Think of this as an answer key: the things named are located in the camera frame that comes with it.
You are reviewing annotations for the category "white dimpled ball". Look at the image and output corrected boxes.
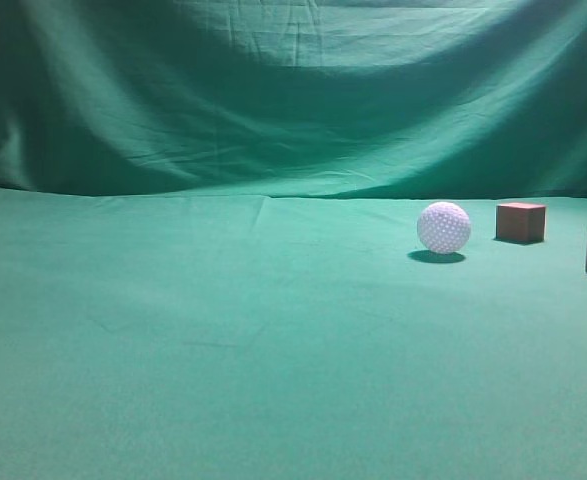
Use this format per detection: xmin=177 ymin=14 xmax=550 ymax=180
xmin=417 ymin=202 xmax=471 ymax=254

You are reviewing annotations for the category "green cloth backdrop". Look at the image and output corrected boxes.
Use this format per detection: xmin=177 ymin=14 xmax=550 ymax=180
xmin=0 ymin=1 xmax=587 ymax=479

